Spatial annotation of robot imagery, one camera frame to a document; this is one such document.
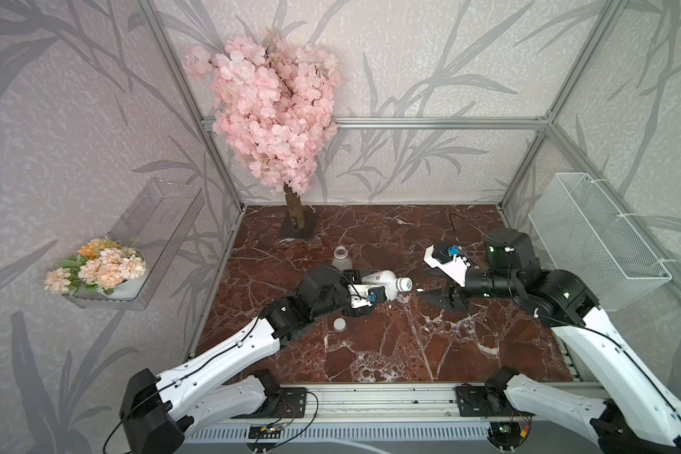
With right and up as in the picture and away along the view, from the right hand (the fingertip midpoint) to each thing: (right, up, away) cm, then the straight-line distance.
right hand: (422, 279), depth 62 cm
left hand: (-10, -2, +9) cm, 13 cm away
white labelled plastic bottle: (-7, -1, +3) cm, 8 cm away
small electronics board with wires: (-38, -40, +9) cm, 56 cm away
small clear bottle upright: (-19, +2, +21) cm, 28 cm away
